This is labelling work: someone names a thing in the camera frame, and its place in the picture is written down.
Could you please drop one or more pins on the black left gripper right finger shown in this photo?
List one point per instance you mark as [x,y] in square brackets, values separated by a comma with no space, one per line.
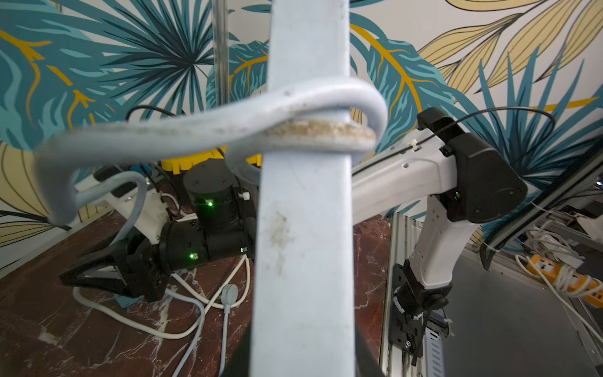
[366,364]

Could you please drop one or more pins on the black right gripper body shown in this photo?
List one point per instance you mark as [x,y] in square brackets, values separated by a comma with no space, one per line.
[139,266]

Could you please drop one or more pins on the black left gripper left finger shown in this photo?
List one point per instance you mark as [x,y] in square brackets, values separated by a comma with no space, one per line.
[239,364]

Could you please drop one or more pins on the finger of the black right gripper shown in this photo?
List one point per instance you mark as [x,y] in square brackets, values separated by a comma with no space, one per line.
[95,266]
[102,284]

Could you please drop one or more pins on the grey power strip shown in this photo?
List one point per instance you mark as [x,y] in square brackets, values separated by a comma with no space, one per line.
[303,320]

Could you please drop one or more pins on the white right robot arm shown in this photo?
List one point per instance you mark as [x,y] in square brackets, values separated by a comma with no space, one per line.
[466,181]

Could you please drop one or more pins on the orange power strip outside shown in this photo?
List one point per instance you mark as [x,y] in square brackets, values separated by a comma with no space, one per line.
[566,280]

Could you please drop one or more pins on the yellow black toolbox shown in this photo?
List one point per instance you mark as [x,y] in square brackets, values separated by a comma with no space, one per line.
[178,166]

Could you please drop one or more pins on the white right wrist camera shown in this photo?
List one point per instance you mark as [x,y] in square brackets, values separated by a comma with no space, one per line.
[154,213]

